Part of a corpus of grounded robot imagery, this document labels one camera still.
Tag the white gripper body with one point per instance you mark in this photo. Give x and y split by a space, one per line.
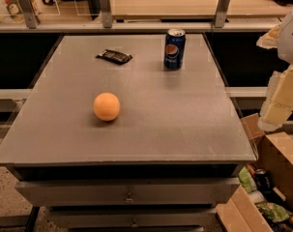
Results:
291 39

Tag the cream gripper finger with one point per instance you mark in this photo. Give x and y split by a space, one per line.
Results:
278 106
270 39

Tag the blue pepsi can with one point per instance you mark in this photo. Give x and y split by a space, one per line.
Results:
175 40

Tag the dark can in box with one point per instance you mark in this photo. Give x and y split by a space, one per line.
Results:
262 180

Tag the light green packet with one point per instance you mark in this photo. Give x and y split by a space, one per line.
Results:
247 181

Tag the cardboard box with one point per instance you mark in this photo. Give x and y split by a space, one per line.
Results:
275 153

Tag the green snack bag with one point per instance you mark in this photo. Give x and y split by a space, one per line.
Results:
273 212

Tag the black snack wrapper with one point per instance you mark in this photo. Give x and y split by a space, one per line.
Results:
115 57

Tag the orange ball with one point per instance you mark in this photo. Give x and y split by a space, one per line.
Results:
106 106

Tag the grey drawer cabinet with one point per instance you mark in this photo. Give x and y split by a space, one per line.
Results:
171 125

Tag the lower grey drawer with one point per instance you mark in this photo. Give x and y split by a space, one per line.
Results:
133 218

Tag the grey drawer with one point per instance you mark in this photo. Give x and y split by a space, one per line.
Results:
128 192
133 218

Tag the white orange package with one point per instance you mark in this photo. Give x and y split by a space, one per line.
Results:
9 0

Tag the upper grey drawer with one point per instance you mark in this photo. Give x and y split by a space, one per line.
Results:
128 192

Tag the right metal bracket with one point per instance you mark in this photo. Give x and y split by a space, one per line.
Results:
221 13

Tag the metal bracket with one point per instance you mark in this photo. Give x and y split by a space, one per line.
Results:
221 13
29 13
107 19

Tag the middle metal bracket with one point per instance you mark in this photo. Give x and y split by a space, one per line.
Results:
107 19

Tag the left metal bracket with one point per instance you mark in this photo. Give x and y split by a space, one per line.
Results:
29 13

